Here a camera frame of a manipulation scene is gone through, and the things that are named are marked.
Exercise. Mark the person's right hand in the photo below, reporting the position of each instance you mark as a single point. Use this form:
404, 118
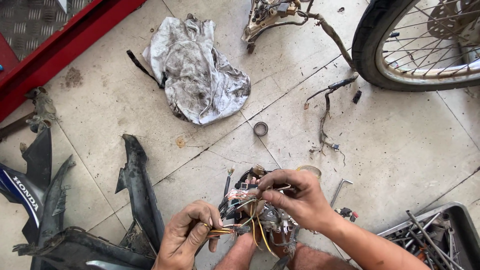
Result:
303, 202

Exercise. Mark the beige instrument cluster housing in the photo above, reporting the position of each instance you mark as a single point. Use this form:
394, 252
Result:
262, 18

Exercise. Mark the blue and black fairing panel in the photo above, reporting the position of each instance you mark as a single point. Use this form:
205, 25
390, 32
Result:
26, 187

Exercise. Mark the spoked motorcycle wheel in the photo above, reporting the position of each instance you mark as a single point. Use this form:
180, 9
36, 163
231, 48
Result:
365, 45

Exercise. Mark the grey tray of tools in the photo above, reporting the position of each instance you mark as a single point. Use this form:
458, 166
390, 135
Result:
465, 225

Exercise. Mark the clear tape roll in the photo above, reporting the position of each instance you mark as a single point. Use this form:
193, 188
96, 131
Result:
317, 170

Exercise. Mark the person's left hand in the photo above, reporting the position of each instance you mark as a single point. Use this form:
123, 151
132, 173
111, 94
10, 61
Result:
180, 236

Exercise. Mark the dirty white cloth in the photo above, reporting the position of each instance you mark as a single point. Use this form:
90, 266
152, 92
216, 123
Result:
195, 71

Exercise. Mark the person's left fingers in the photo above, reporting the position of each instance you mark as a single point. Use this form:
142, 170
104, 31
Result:
208, 212

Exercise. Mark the narrow black fairing panel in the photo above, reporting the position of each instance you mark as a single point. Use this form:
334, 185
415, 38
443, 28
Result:
140, 183

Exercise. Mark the red and black connector plug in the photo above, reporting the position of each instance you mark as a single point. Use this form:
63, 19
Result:
347, 213

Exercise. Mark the person's left leg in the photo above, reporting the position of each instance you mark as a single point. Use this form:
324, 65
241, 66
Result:
236, 255

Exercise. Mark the person's leg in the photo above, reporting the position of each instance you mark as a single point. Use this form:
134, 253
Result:
236, 255
318, 260

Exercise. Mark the red steel lift ramp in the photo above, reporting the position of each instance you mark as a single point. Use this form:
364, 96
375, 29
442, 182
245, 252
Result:
56, 48

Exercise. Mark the person's right leg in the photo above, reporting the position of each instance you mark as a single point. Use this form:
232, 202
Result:
318, 260

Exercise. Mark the bent metal hex key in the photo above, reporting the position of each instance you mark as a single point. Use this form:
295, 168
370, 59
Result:
337, 193

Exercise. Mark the rusty metal bar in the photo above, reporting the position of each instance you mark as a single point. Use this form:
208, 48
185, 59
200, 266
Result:
15, 126

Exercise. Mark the small black plastic piece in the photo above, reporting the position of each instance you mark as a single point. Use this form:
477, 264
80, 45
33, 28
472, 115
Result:
357, 96

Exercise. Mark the grimy metal bracket part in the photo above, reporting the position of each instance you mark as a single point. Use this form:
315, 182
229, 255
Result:
43, 108

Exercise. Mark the broad black plastic cover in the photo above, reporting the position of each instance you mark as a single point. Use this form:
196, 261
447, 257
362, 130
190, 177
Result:
75, 247

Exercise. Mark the multicoloured wiring harness with connectors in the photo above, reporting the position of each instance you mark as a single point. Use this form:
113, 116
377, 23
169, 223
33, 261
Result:
258, 217

